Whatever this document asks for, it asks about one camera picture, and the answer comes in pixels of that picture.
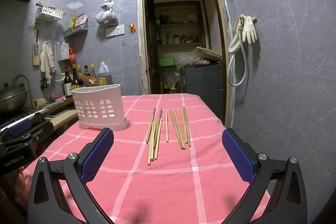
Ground purple banded chopstick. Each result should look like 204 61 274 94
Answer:
154 108 162 148
146 108 156 144

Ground thin pale wooden chopstick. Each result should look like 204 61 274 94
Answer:
165 111 169 143

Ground kitchen faucet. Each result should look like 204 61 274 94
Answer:
13 74 35 109

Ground person's left hand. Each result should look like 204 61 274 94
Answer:
5 166 29 207

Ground metal wok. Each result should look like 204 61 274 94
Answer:
0 83 28 111

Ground dark soy sauce bottle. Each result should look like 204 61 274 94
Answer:
63 68 72 97

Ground yellow label sauce bottle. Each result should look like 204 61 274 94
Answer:
71 64 80 90

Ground hanging beige towel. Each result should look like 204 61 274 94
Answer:
40 41 55 82

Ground pink plastic utensil holder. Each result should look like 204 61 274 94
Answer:
72 84 128 131

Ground wooden knife holder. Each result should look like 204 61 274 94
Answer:
33 30 40 66

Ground red plastic bag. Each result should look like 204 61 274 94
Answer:
69 47 76 65

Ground yellow cap bottle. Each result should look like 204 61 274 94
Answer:
90 64 97 85

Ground pink checked tablecloth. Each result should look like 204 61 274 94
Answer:
23 93 271 224

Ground hanging plastic bag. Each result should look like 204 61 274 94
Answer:
95 0 118 26

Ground dark grey cabinet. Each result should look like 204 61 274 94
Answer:
182 63 224 119

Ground green box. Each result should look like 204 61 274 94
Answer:
158 58 174 67

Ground white rubber gloves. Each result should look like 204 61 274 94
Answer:
232 14 257 44

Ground folded cushion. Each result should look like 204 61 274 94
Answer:
194 47 223 62

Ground white wall box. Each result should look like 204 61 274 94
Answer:
56 42 70 61

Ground metal wall shelf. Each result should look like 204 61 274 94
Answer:
63 22 88 38

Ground white wall rack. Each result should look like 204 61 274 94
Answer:
35 2 66 22

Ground wall switch panel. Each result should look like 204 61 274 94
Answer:
106 24 125 38

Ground white hose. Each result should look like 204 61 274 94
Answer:
227 27 249 88

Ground orange wall hook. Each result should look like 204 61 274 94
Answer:
129 23 137 33

